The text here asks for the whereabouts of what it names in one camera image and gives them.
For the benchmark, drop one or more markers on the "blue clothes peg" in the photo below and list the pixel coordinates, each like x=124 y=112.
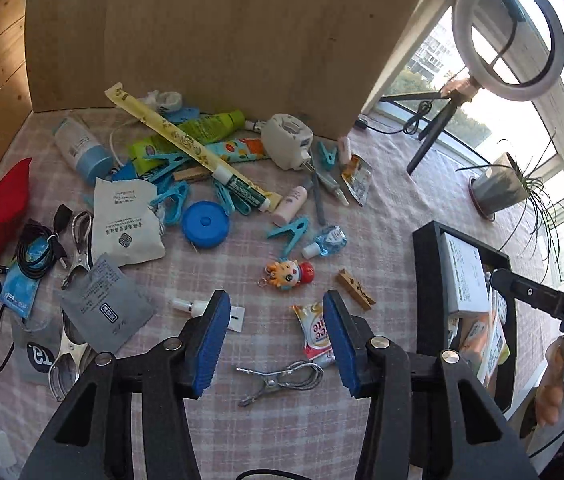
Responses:
x=232 y=200
x=172 y=160

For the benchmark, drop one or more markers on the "small silver metal clip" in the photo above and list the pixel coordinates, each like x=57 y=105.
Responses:
x=274 y=382

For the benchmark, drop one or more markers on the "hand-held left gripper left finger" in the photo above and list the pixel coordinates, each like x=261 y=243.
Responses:
x=212 y=345

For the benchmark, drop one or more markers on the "small blue sanitizer bottle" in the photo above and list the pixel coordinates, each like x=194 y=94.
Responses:
x=329 y=240

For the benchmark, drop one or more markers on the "light wooden board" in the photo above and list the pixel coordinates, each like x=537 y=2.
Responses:
x=212 y=35

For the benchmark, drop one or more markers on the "blue round tape measure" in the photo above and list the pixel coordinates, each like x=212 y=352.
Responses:
x=206 y=225

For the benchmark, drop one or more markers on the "white tissue box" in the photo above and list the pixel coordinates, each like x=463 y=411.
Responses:
x=464 y=270

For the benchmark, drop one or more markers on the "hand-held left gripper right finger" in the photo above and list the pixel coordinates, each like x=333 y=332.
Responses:
x=341 y=345

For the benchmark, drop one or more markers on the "white dotted tube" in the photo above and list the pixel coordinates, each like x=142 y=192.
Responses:
x=254 y=125

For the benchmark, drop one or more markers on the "blue plastic piece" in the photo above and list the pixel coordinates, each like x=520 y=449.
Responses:
x=123 y=171

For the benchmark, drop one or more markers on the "blue face mask packet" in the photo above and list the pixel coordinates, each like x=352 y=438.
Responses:
x=19 y=295

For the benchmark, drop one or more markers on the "orange white coffee sachet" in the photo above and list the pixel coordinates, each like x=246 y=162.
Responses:
x=312 y=330

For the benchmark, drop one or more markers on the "small pink bottle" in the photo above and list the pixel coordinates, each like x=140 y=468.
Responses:
x=289 y=205

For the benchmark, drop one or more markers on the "grey foil sachet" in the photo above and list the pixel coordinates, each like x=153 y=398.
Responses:
x=107 y=305

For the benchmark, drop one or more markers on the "white paper sachet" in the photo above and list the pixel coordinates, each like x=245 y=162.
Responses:
x=127 y=225

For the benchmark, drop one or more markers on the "wooden clothes peg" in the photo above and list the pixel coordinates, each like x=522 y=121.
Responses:
x=192 y=175
x=356 y=290

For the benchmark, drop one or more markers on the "red cloth pouch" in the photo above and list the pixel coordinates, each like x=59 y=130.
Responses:
x=4 y=210

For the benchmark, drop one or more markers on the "white bottle with blue cap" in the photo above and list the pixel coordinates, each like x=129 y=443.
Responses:
x=79 y=145

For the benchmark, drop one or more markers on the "potted spider plant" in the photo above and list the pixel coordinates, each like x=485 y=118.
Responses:
x=499 y=190

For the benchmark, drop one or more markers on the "orange sauce sachet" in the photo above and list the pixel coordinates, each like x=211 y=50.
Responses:
x=356 y=180

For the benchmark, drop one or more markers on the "small white cream tube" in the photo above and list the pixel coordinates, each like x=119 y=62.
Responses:
x=182 y=305

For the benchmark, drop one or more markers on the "light blue plastic clip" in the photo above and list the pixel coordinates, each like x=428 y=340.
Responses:
x=174 y=200

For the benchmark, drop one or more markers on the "colourful printed toothpaste tube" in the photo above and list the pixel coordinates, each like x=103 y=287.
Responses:
x=242 y=149

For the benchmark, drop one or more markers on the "orange snack packet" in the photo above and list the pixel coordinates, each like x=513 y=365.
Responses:
x=481 y=345

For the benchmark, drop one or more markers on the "white crumpled wrapper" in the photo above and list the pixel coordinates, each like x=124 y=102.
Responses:
x=164 y=99

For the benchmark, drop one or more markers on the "white lip balm stick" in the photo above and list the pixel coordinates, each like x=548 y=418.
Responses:
x=344 y=150

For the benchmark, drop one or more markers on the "pink checked tablecloth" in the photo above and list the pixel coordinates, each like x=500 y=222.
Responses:
x=272 y=430

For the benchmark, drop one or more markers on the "grey packet with black logo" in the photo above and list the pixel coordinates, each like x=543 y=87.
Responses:
x=37 y=355

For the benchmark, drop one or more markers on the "grey plastic tool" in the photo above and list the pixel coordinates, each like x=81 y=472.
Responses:
x=334 y=187

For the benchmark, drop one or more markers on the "blue grey nail file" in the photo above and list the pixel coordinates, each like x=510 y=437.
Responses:
x=318 y=200

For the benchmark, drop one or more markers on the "yellow toothbrush packet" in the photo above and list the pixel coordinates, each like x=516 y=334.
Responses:
x=162 y=122

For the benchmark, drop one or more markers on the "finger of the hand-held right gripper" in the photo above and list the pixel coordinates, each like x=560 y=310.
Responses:
x=511 y=282

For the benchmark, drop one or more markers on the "teal clothes peg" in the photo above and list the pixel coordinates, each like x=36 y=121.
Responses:
x=289 y=232
x=328 y=156

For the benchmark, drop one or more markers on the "black usb adapter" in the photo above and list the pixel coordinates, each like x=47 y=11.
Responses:
x=62 y=217

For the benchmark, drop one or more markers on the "black storage box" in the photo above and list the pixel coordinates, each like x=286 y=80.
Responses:
x=426 y=285

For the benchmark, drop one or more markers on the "white round gadget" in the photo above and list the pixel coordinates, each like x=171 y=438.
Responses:
x=284 y=142

